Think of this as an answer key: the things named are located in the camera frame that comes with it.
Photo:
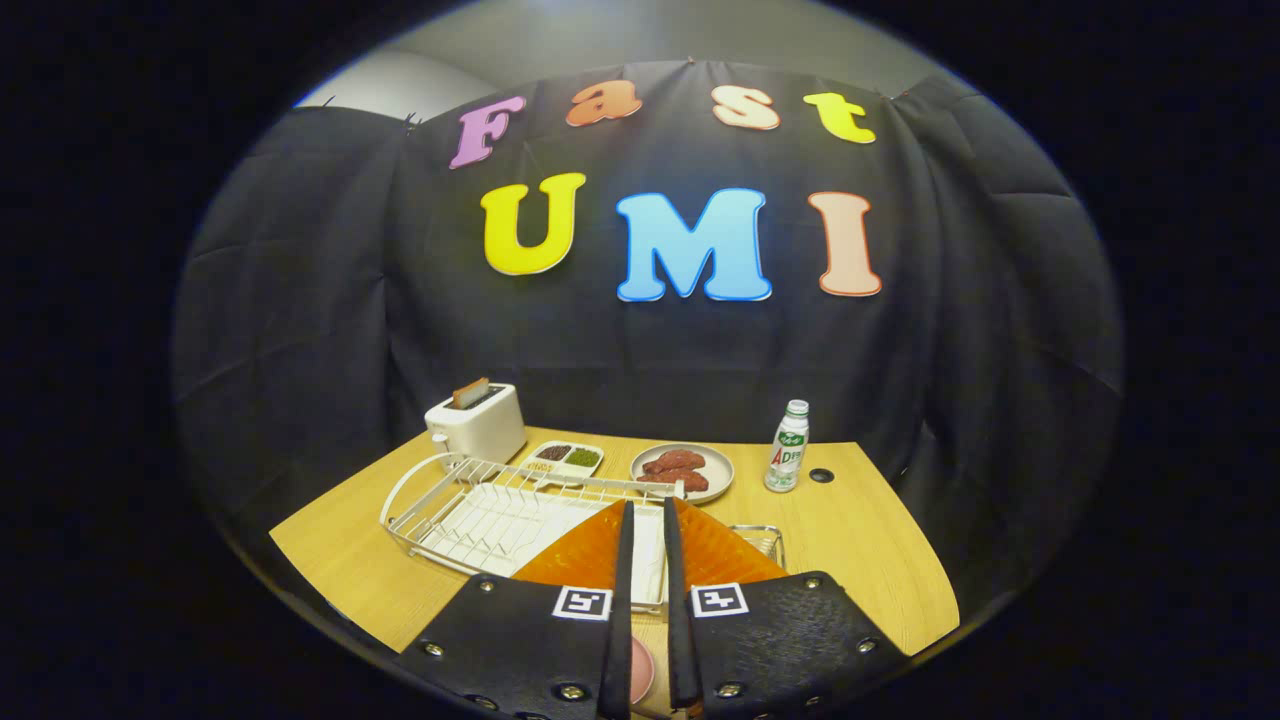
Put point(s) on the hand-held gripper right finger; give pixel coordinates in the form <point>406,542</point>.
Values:
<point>678,620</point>

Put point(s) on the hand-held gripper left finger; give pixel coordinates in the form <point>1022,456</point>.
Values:
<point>622,600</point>

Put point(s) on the pink plate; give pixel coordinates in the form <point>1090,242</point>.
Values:
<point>641,670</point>

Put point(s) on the beige round plate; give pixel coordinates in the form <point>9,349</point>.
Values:
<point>720,470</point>

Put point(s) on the red meat piece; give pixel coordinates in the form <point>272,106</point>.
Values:
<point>680,481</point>
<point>675,461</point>

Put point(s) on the white divided tray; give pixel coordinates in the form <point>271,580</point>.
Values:
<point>560,468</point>

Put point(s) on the white ribbed drip tray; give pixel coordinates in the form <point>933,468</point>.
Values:
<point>500,520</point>

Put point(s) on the heap of green beans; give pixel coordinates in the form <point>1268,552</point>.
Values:
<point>583,457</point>

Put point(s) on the heap of dark beans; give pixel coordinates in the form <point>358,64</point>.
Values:
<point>553,453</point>

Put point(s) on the white drink bottle green label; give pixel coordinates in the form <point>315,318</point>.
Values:
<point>787,450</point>

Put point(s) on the cream toaster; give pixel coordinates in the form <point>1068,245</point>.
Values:
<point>480,432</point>

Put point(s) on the toast slice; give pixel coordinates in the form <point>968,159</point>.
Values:
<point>469,393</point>

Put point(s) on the black backdrop cloth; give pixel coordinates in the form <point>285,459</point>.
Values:
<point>900,350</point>

